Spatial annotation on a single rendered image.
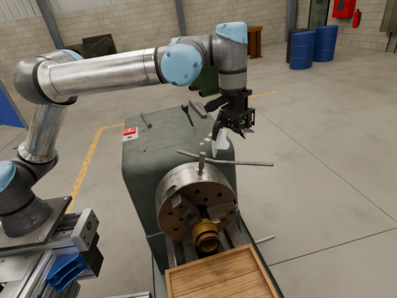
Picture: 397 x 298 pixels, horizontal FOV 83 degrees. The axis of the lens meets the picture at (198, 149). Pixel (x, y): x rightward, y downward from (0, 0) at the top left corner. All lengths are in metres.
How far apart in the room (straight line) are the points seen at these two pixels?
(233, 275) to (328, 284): 1.16
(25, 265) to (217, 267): 0.68
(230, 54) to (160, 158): 0.52
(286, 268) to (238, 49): 1.72
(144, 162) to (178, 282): 0.47
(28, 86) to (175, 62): 0.34
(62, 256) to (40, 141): 0.44
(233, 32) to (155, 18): 9.97
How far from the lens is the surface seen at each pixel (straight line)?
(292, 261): 2.07
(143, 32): 10.52
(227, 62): 0.59
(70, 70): 0.58
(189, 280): 0.97
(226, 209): 0.86
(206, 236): 0.77
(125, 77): 0.51
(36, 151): 0.96
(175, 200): 0.80
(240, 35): 0.58
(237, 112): 0.63
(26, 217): 1.00
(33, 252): 1.09
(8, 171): 0.94
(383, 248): 2.36
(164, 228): 0.91
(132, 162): 0.94
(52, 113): 0.83
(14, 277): 1.06
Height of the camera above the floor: 1.73
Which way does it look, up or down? 31 degrees down
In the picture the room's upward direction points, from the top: 9 degrees counter-clockwise
